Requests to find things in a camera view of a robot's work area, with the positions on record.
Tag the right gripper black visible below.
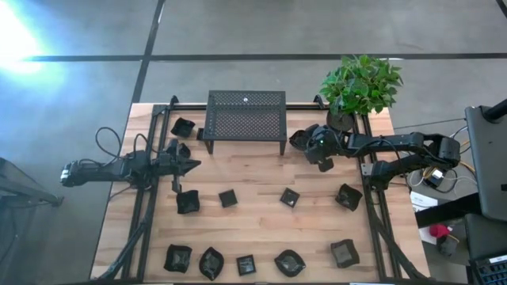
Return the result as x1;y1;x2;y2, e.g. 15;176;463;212
303;127;345;164

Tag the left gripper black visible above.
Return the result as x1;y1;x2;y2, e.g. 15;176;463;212
157;150;202;178

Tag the black pouch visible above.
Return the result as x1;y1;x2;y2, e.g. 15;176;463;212
170;116;196;139

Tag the black perforated metal stand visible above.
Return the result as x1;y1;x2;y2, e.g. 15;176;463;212
202;89;288;156

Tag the green plant in black pot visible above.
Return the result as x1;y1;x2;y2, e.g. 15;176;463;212
318;54;405;133

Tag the white paper box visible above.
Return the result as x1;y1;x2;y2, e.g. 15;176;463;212
410;191;440;214

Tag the black white power adapter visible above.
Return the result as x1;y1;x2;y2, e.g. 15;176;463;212
422;168;447;189

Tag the black desk edge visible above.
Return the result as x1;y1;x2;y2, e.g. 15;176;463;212
414;192;482;230

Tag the red object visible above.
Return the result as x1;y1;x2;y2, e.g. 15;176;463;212
429;223;452;239

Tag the grey side table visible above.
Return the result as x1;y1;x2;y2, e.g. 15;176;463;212
0;157;65;209

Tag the grey monitor back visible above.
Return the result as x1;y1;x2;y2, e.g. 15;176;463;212
464;104;507;222

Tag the black pole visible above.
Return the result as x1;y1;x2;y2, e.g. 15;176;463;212
482;97;507;123

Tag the black chair seat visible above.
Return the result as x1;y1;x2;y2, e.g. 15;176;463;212
463;213;507;260

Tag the black keyboard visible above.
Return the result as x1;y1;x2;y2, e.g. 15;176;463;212
468;255;507;285

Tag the black metal rig frame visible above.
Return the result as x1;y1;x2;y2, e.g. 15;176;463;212
90;94;433;283

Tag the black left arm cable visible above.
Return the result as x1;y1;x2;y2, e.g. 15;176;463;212
93;126;154;167

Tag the floor cable bundle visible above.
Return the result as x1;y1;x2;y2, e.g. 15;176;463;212
395;118;478;195

